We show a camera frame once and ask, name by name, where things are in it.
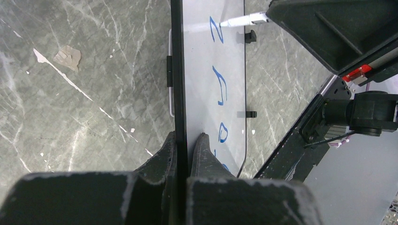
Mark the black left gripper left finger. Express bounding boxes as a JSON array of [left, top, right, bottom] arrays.
[[0, 132, 176, 225]]

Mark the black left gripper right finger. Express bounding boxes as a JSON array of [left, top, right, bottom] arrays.
[[186, 133, 323, 225]]

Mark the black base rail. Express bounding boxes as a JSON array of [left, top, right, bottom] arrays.
[[255, 75, 351, 182]]

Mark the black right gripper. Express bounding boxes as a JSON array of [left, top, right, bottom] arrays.
[[266, 0, 398, 86]]

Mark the torn brown tape patch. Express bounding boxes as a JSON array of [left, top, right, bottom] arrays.
[[53, 45, 81, 72]]

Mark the white whiteboard black frame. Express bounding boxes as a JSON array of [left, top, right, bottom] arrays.
[[169, 0, 249, 224]]

